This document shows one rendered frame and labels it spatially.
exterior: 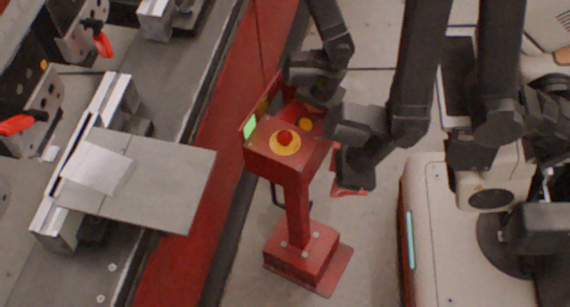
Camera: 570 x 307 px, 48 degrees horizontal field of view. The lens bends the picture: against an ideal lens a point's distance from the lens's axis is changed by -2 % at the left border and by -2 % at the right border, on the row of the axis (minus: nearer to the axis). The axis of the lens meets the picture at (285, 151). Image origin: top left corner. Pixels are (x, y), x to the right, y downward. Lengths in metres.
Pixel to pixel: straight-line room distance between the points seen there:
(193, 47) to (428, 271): 0.91
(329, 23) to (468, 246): 0.93
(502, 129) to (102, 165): 0.73
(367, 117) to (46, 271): 0.71
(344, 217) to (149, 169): 1.14
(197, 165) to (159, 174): 0.07
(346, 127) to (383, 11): 1.86
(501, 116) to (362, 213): 1.37
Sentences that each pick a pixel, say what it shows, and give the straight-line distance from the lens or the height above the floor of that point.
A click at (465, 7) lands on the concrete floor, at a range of 2.92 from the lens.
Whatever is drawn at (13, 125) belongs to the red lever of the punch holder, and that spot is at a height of 1.31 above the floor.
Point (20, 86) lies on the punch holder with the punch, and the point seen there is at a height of 1.29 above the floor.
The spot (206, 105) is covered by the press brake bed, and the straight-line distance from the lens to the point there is 1.57.
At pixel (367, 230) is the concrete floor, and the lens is 2.26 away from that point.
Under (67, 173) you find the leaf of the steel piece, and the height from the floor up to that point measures 1.00.
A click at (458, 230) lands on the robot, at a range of 1.99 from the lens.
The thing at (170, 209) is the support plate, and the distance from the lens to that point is 1.21.
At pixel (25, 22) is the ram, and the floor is 1.35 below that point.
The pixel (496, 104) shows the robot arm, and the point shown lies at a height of 1.29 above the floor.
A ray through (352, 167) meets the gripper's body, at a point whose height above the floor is 1.09.
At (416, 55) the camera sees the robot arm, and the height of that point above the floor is 1.38.
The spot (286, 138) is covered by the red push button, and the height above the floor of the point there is 0.81.
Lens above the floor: 2.05
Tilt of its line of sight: 58 degrees down
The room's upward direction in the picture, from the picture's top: 6 degrees counter-clockwise
